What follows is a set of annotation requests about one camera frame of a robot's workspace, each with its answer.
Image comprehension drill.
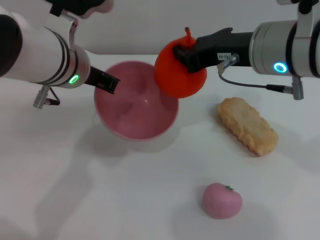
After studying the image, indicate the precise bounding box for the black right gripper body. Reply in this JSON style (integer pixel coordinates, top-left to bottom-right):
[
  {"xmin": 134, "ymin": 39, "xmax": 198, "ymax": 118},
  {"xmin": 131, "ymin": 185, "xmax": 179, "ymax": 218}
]
[{"xmin": 189, "ymin": 27, "xmax": 254, "ymax": 73}]

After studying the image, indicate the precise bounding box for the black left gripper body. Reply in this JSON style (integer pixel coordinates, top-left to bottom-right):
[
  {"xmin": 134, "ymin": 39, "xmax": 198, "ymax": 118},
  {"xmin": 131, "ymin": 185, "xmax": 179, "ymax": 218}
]
[{"xmin": 83, "ymin": 65, "xmax": 101, "ymax": 88}]

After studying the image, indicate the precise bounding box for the orange toy fruit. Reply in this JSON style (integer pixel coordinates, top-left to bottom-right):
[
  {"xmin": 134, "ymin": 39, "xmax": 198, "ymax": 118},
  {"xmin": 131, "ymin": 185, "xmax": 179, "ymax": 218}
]
[{"xmin": 154, "ymin": 27, "xmax": 208, "ymax": 99}]

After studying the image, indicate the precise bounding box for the pink plastic bowl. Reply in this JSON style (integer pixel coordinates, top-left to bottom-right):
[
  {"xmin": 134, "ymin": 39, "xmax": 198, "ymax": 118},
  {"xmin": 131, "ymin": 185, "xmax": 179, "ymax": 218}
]
[{"xmin": 93, "ymin": 60, "xmax": 180, "ymax": 141}]

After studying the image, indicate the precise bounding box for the toasted bread slice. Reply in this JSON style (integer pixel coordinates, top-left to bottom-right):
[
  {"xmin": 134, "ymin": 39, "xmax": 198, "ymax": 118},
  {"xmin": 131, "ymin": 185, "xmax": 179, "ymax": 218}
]
[{"xmin": 216, "ymin": 97, "xmax": 279, "ymax": 157}]

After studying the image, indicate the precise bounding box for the pink toy peach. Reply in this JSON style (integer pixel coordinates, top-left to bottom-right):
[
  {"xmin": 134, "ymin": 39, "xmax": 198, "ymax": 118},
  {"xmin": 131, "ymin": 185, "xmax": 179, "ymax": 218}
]
[{"xmin": 201, "ymin": 182, "xmax": 243, "ymax": 220}]

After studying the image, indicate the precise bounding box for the left arm grey cable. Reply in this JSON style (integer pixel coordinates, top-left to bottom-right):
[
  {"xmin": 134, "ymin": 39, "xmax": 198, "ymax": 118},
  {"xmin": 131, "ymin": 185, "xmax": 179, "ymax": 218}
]
[{"xmin": 33, "ymin": 84, "xmax": 61, "ymax": 109}]

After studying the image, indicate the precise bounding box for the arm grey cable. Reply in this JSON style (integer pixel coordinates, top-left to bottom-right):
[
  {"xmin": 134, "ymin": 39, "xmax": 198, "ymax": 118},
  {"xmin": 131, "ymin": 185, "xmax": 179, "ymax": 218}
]
[
  {"xmin": 217, "ymin": 53, "xmax": 305, "ymax": 101},
  {"xmin": 33, "ymin": 84, "xmax": 61, "ymax": 109}
]

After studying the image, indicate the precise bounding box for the left wrist camera housing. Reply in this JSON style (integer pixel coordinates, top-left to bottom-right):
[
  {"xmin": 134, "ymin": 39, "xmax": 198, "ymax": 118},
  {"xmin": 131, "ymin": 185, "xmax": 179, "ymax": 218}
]
[{"xmin": 44, "ymin": 0, "xmax": 115, "ymax": 48}]

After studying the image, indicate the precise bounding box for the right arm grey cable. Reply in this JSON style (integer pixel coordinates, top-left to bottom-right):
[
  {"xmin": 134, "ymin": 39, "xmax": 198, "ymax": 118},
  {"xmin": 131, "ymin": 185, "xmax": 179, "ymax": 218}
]
[{"xmin": 217, "ymin": 53, "xmax": 305, "ymax": 101}]

